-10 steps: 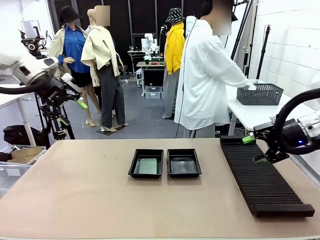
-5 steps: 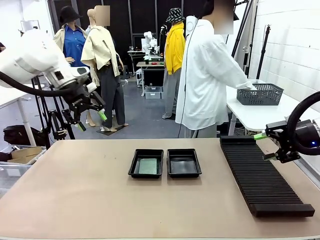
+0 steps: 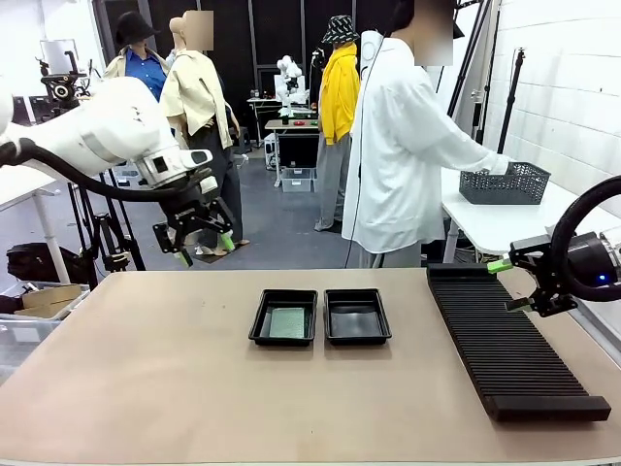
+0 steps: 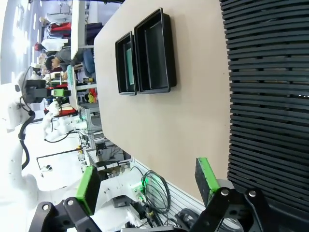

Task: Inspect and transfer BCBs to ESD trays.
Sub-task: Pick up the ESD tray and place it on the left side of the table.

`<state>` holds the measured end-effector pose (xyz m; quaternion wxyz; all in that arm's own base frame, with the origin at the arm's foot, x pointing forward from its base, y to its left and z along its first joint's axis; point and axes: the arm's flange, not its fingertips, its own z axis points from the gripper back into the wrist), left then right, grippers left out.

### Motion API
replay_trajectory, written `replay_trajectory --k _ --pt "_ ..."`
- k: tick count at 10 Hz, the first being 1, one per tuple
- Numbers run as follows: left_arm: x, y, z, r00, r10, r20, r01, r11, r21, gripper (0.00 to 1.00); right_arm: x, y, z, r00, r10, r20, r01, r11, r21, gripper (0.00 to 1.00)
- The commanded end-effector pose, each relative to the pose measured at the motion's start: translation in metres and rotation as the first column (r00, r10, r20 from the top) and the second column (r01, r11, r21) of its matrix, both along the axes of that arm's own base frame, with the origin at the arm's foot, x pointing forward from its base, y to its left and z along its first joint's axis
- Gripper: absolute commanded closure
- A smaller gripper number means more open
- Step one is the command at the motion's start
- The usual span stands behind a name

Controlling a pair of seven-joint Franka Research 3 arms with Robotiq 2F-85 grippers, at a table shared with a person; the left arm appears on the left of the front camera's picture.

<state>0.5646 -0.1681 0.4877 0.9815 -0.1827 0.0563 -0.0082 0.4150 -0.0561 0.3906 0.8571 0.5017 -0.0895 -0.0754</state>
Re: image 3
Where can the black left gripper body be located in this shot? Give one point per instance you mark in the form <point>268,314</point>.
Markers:
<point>189,209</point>

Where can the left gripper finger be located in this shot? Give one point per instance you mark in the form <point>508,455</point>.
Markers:
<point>222,221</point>
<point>167,238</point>

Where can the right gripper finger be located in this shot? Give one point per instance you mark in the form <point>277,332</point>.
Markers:
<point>550,303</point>
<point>529,250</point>

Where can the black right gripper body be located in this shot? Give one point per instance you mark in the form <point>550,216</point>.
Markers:
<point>589,262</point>

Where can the green perforated circuit board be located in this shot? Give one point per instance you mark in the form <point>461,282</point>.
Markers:
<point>287,322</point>

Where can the black ESD tray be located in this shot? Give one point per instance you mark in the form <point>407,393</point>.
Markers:
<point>284,341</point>
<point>356,339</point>

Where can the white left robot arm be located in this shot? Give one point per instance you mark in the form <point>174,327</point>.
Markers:
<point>97,126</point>

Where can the person right forearm white sleeve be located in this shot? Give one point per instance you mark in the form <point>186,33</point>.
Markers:
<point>475,155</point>

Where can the white side table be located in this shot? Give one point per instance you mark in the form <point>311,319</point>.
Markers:
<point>500,218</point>

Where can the black slotted board rack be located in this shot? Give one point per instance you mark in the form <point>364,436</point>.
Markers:
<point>509,349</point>

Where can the grey plastic mesh basket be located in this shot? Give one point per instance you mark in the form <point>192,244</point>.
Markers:
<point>504,189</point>

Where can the clear storage bin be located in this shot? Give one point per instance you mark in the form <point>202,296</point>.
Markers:
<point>298,180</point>

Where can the mannequin with cream shirt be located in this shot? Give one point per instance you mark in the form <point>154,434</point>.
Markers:
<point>194,97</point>

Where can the background work table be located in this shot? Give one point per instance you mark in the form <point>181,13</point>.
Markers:
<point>291,124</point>

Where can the brown cardboard box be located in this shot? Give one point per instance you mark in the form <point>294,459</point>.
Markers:
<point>48,297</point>

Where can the mannequin with blue shirt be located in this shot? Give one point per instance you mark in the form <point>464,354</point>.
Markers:
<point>145,70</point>

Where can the white height-adjustable desk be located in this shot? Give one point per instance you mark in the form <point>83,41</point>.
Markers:
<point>24,187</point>

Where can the black light stand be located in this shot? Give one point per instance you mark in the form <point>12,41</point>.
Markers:
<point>512,97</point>

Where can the person in white lab coat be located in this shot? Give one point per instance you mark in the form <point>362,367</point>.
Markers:
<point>393,170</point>

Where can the small white background robot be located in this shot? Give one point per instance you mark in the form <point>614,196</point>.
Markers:
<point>290,73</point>

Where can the mannequin with yellow hoodie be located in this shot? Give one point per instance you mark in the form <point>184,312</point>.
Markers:
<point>335,97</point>

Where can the large clear plastic bin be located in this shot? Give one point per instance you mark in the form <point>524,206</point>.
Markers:
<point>19,335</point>

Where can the black computer monitor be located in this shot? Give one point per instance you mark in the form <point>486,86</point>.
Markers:
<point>41,107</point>
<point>22,111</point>

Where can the black leaning tripod stand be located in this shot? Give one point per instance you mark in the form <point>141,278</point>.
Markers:
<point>466,73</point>

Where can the black brimmed hat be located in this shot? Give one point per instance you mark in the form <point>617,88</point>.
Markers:
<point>133,29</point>

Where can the patterned bucket hat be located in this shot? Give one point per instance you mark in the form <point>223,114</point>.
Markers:
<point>341,30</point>

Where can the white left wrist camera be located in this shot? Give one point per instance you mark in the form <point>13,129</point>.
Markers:
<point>199,156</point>

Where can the black camera tripod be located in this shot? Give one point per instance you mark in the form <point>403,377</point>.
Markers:
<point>109,233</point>

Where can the black video camera head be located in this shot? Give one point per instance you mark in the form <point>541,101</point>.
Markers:
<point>60,89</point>

